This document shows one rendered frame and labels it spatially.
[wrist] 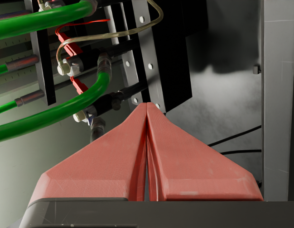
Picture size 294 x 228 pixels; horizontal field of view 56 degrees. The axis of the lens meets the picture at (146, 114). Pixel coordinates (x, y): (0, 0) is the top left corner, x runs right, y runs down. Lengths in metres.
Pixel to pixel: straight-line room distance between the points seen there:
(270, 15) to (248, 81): 0.21
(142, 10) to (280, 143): 0.29
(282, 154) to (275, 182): 0.06
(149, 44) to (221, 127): 0.28
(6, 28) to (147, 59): 0.29
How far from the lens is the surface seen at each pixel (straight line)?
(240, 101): 0.59
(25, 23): 0.25
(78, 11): 0.28
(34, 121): 0.26
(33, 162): 0.77
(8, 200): 0.79
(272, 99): 0.41
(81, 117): 0.45
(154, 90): 0.51
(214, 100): 0.63
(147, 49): 0.49
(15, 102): 0.62
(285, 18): 0.38
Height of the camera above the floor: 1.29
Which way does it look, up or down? 34 degrees down
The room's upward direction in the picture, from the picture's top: 120 degrees counter-clockwise
